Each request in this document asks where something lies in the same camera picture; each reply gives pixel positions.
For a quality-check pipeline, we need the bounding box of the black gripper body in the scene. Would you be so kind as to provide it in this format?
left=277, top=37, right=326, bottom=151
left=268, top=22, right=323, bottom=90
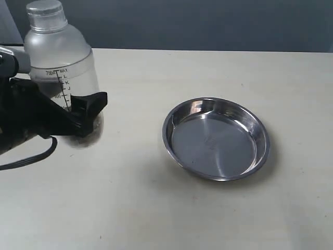
left=0, top=53, right=94, bottom=154

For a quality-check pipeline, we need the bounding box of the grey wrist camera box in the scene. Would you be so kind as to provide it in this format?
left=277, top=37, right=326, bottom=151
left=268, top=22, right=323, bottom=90
left=1, top=46, right=31, bottom=77

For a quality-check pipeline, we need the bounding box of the round stainless steel tray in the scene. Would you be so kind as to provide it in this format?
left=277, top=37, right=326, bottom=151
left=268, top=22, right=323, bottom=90
left=162, top=97, right=271, bottom=181

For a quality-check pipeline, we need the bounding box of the clear plastic shaker bottle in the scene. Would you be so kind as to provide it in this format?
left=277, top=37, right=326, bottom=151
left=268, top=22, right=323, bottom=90
left=23, top=0, right=105, bottom=149

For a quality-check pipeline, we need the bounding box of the black cable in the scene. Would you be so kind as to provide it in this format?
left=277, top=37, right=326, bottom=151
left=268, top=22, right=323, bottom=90
left=0, top=135, right=58, bottom=171

